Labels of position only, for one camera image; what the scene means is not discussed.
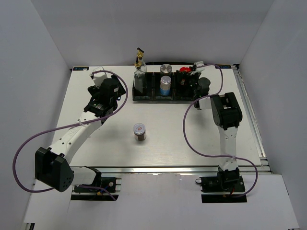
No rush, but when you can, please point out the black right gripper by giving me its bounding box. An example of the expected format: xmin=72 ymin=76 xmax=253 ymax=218
xmin=177 ymin=66 xmax=201 ymax=96

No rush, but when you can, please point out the small brown spice jar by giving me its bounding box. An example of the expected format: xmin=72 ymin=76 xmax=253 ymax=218
xmin=178 ymin=67 xmax=191 ymax=85

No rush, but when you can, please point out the glass bottle with brown sauce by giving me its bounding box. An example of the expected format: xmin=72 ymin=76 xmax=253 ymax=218
xmin=134 ymin=57 xmax=145 ymax=93

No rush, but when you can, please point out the blue label spice jar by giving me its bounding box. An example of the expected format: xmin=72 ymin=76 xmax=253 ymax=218
xmin=160 ymin=76 xmax=171 ymax=96

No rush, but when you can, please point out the silver lid pink salt jar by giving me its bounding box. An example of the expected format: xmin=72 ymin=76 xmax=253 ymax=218
xmin=160 ymin=64 xmax=173 ymax=76

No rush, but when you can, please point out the red lid dark spice jar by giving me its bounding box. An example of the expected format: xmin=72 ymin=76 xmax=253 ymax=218
xmin=133 ymin=123 xmax=146 ymax=141

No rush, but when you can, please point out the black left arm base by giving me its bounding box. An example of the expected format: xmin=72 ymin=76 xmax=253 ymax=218
xmin=71 ymin=166 xmax=121 ymax=201

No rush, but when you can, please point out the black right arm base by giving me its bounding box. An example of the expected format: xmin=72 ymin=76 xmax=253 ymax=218
xmin=195 ymin=176 xmax=247 ymax=204

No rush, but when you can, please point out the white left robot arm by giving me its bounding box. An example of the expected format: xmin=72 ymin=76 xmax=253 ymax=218
xmin=35 ymin=76 xmax=126 ymax=192

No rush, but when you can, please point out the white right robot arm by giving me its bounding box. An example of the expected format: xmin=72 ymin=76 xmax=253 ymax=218
xmin=177 ymin=68 xmax=243 ymax=191

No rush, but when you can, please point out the black three-compartment organizer tray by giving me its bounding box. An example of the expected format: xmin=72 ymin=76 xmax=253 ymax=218
xmin=132 ymin=72 xmax=194 ymax=102

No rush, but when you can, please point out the blue logo sticker right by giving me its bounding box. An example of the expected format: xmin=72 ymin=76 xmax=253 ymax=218
xmin=215 ymin=65 xmax=232 ymax=69

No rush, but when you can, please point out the blue logo sticker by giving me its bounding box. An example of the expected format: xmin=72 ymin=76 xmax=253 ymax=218
xmin=215 ymin=65 xmax=232 ymax=69
xmin=72 ymin=67 xmax=89 ymax=71

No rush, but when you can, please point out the blue logo sticker left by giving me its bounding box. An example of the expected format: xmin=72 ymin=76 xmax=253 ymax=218
xmin=72 ymin=67 xmax=89 ymax=71

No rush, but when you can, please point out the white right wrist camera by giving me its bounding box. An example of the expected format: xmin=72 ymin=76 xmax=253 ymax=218
xmin=191 ymin=61 xmax=205 ymax=74

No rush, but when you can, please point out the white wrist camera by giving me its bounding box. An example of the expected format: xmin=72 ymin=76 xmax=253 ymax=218
xmin=191 ymin=61 xmax=205 ymax=74
xmin=90 ymin=72 xmax=107 ymax=89

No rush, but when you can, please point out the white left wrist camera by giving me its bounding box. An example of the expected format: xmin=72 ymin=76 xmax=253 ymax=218
xmin=90 ymin=72 xmax=107 ymax=89

